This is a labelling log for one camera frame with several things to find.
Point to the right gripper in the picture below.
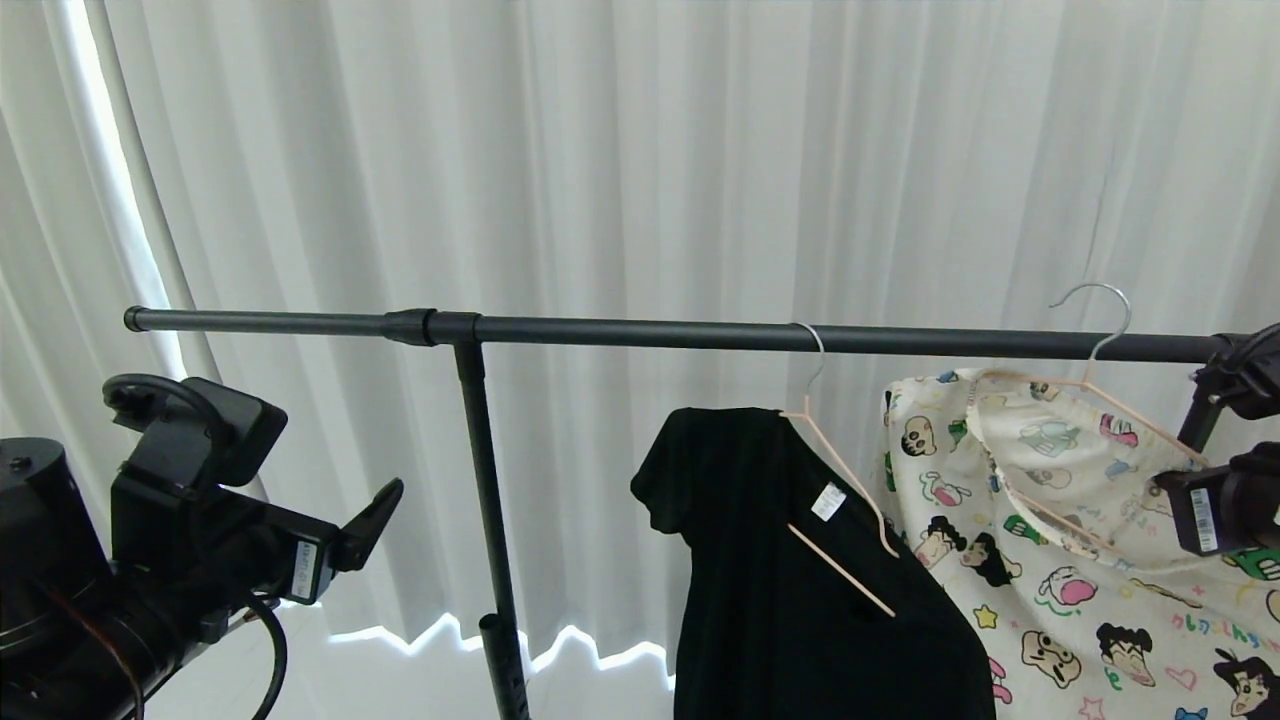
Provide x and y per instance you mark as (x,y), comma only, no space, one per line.
(1230,505)

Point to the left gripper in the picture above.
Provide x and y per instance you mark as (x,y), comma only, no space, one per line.
(200,610)

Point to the cream printed garment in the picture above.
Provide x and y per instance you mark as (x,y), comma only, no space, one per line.
(1060,600)

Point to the pink clothes hanger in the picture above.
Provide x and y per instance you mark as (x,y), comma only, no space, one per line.
(1100,340)
(840,470)

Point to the black T-shirt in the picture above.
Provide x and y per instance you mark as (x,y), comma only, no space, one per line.
(780,620)

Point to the black clothes rack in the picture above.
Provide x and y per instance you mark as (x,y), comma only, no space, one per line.
(650,332)

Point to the white curtain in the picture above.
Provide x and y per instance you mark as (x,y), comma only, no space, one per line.
(600,150)

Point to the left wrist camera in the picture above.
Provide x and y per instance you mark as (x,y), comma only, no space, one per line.
(200,450)

